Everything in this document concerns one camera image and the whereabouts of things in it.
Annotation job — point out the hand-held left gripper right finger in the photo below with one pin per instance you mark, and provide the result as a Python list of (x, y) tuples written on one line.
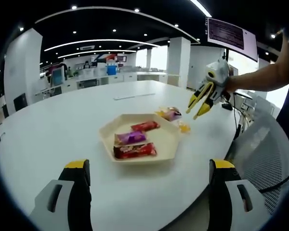
[(238, 207)]

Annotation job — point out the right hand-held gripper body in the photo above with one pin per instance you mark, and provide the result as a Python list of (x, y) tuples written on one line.
[(219, 69)]

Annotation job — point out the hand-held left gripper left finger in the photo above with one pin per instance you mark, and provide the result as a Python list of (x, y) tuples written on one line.
[(62, 207)]

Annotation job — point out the pile of snack packets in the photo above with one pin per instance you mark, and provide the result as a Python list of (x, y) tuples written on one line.
[(174, 114)]

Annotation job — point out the orange candy packet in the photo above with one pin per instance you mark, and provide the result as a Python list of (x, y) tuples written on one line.
[(161, 111), (184, 127)]

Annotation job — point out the cream hexagonal tray container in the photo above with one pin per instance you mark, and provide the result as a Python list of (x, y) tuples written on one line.
[(163, 142)]

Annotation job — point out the short red snack bar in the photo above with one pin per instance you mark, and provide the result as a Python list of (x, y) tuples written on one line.
[(144, 125)]

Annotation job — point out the purple snack packet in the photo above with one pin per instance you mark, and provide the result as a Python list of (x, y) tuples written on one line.
[(130, 137)]

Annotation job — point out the long red snack bar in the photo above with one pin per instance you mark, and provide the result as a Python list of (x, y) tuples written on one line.
[(135, 150)]

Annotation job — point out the person's right hand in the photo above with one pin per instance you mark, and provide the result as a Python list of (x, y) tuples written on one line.
[(231, 84)]

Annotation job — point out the small black device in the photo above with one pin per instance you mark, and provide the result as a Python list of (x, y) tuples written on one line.
[(227, 106)]

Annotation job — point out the large monitor screen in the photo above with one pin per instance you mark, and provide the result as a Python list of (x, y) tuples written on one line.
[(231, 33)]

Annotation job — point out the grey mesh office chair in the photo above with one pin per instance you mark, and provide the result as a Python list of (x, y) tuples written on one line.
[(262, 156)]

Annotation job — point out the white cabinet row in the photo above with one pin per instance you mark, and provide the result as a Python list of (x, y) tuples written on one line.
[(130, 77)]

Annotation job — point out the ceiling light strip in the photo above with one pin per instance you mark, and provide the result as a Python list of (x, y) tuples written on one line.
[(200, 3), (103, 42), (96, 52)]

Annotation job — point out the blue storage box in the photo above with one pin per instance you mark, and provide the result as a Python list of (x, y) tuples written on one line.
[(111, 70)]

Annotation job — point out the black office chair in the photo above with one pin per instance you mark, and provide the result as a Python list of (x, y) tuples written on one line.
[(20, 102), (5, 111)]

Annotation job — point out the ceiling air vent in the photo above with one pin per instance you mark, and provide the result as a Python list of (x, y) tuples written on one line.
[(86, 47)]

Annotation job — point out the light blue panel machine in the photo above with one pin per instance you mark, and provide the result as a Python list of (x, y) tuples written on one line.
[(58, 76)]

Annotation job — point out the ceiling spot lights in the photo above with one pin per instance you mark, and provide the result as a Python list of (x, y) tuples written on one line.
[(74, 7)]

